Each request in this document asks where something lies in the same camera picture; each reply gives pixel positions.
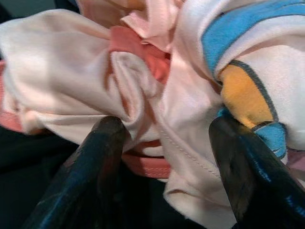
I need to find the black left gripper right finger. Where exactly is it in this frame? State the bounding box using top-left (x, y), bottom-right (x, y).
top-left (208, 116), bottom-right (305, 229)

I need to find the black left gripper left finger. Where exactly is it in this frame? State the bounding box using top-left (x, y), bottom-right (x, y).
top-left (22, 116), bottom-right (131, 229)

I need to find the pink garment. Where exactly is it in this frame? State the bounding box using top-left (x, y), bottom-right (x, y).
top-left (0, 0), bottom-right (305, 226)

